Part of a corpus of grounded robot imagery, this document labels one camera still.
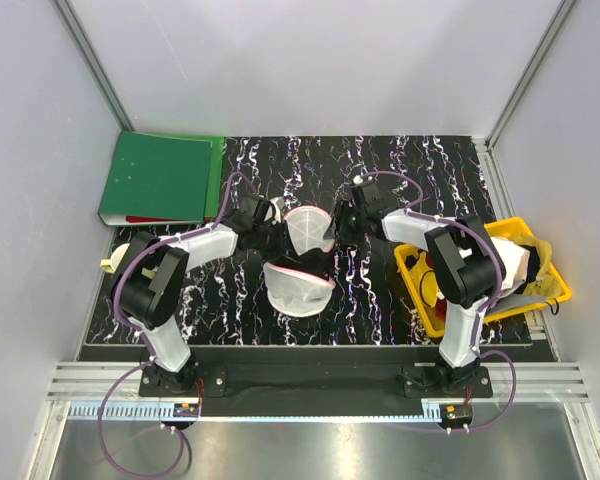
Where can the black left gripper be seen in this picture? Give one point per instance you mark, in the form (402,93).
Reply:
(283,238)

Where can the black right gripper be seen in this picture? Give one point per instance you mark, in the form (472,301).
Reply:
(341,211)

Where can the black bra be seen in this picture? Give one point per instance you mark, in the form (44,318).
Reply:
(314,262)

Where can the white pink mesh laundry bag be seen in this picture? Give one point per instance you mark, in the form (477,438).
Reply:
(299,283)

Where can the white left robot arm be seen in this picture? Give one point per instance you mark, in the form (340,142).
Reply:
(148,275)

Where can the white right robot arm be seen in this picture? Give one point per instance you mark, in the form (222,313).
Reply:
(466,265)

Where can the red folder under binder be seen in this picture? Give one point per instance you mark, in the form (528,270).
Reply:
(137,220)

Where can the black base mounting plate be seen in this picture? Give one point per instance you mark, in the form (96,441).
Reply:
(316,381)

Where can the cream yellow mug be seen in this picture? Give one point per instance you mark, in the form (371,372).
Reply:
(109,265)

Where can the white garment in bin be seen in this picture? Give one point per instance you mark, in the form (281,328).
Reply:
(516,260)

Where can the green ring binder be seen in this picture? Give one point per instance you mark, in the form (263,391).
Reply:
(172,176)

